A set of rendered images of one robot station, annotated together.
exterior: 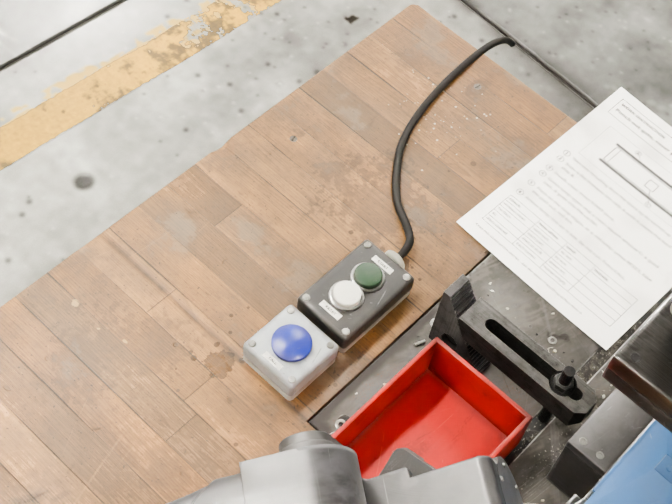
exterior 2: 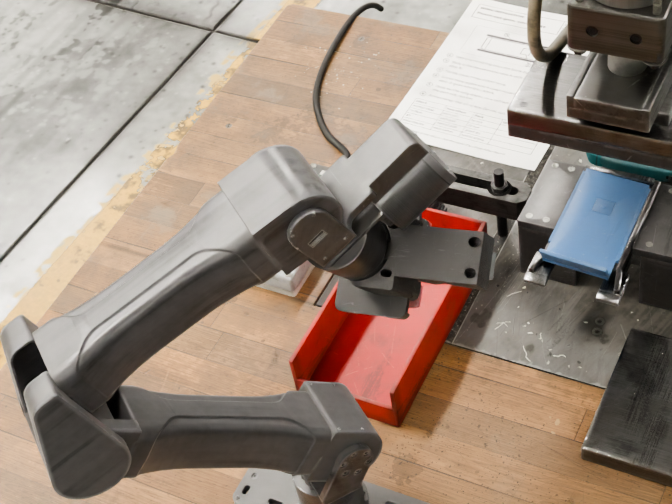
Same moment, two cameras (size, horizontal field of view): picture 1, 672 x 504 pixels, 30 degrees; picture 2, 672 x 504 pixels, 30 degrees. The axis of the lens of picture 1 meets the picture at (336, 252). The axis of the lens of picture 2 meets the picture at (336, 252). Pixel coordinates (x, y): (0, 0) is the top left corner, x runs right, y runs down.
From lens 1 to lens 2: 0.42 m
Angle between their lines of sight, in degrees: 10
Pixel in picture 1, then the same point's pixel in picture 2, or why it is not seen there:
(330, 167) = (265, 133)
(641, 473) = (582, 217)
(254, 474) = (230, 183)
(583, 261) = (492, 120)
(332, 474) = (284, 159)
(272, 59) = not seen: hidden behind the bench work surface
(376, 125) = (291, 93)
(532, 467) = (507, 269)
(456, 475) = (377, 139)
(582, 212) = (478, 88)
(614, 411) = (546, 187)
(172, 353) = not seen: hidden behind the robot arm
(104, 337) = not seen: hidden behind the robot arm
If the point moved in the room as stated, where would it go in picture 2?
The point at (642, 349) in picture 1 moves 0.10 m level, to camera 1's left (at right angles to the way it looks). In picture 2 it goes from (527, 97) to (427, 117)
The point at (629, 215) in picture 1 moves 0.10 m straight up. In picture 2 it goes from (516, 77) to (513, 15)
